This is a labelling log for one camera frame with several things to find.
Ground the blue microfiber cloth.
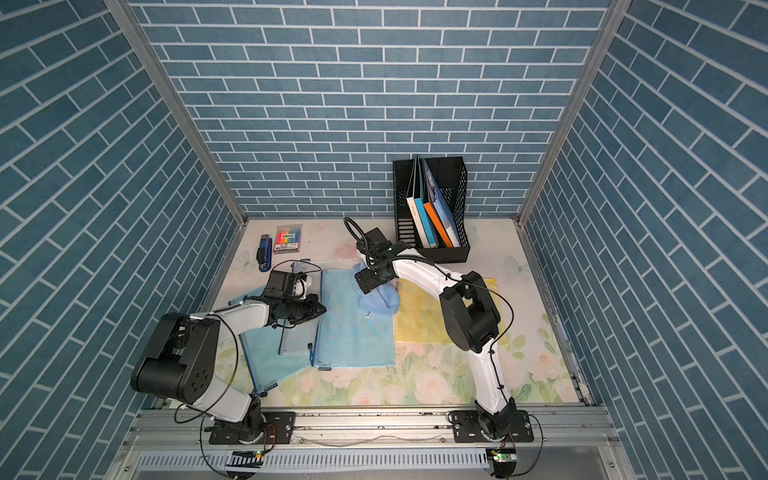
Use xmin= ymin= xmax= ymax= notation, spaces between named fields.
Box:
xmin=352 ymin=263 xmax=400 ymax=316

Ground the light blue mesh document bag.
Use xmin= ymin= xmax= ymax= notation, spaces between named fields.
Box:
xmin=313 ymin=269 xmax=396 ymax=370

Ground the yellow mesh document bag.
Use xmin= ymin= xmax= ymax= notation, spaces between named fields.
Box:
xmin=393 ymin=277 xmax=508 ymax=347

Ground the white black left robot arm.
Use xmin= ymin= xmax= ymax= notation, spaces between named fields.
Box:
xmin=130 ymin=270 xmax=326 ymax=424

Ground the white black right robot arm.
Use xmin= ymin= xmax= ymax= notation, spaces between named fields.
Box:
xmin=355 ymin=255 xmax=516 ymax=417

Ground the clear mesh document bag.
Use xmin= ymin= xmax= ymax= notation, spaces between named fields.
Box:
xmin=278 ymin=262 xmax=322 ymax=356

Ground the blue document bag far left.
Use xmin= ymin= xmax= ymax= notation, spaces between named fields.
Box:
xmin=227 ymin=284 xmax=313 ymax=396

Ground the blue stapler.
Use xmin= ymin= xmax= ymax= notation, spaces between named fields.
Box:
xmin=256 ymin=234 xmax=273 ymax=272

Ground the colourful marker pack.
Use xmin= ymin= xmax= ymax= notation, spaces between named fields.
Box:
xmin=273 ymin=224 xmax=302 ymax=254

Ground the teal book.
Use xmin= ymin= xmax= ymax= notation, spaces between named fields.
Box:
xmin=414 ymin=198 xmax=439 ymax=248

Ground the orange book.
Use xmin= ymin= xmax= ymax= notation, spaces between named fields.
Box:
xmin=424 ymin=202 xmax=453 ymax=248

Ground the blue folder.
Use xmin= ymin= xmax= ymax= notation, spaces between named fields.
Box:
xmin=421 ymin=159 xmax=461 ymax=248

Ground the black mesh file holder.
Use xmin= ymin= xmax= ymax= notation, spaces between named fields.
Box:
xmin=393 ymin=157 xmax=470 ymax=263

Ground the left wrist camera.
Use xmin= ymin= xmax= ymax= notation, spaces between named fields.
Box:
xmin=283 ymin=271 xmax=313 ymax=299

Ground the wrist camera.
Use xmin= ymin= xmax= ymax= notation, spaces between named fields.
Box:
xmin=283 ymin=271 xmax=313 ymax=299
xmin=356 ymin=228 xmax=411 ymax=267

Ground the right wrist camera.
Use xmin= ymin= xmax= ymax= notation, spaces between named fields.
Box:
xmin=356 ymin=228 xmax=411 ymax=267

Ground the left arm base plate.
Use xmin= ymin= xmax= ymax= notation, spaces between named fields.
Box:
xmin=203 ymin=411 xmax=296 ymax=447

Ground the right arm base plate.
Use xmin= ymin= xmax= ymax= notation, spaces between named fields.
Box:
xmin=447 ymin=409 xmax=534 ymax=443

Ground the aluminium front rail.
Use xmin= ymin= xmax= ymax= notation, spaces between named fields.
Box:
xmin=125 ymin=405 xmax=620 ymax=454

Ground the aluminium corner post left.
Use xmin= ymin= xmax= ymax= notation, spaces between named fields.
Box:
xmin=104 ymin=0 xmax=247 ymax=228

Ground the aluminium corner post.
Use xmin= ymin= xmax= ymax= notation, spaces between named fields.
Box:
xmin=104 ymin=0 xmax=247 ymax=228
xmin=517 ymin=0 xmax=631 ymax=228

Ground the aluminium corner post right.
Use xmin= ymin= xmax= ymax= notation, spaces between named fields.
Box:
xmin=517 ymin=0 xmax=631 ymax=228

